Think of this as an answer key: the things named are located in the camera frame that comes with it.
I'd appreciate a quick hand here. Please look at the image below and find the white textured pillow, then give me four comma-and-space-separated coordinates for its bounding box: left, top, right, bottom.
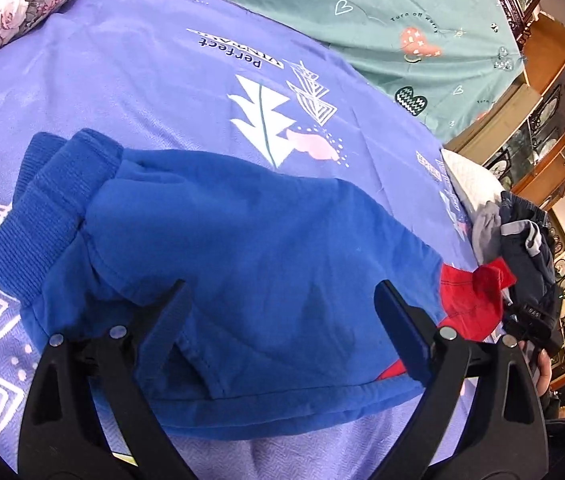
441, 147, 506, 222

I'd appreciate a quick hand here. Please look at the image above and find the teal heart print sheet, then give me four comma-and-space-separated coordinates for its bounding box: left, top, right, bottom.
161, 0, 524, 144

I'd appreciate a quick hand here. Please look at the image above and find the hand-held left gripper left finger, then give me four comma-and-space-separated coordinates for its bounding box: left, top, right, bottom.
17, 279, 194, 480

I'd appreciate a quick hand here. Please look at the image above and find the blue sweatshirt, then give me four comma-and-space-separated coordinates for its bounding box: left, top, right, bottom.
0, 128, 517, 442

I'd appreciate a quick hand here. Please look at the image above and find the person's right hand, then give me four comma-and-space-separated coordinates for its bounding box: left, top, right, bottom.
533, 349, 555, 397

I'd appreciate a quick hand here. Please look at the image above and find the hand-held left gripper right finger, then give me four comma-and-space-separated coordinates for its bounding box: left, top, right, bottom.
373, 280, 549, 480

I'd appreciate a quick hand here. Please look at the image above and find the purple printed bed sheet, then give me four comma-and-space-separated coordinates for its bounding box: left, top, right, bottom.
0, 0, 513, 476

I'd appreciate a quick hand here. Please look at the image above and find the navy garment with grey trim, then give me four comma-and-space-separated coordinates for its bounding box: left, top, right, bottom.
496, 190, 561, 312

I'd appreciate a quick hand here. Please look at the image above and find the wooden display cabinet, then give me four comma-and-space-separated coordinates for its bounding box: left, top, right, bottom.
445, 12, 565, 411

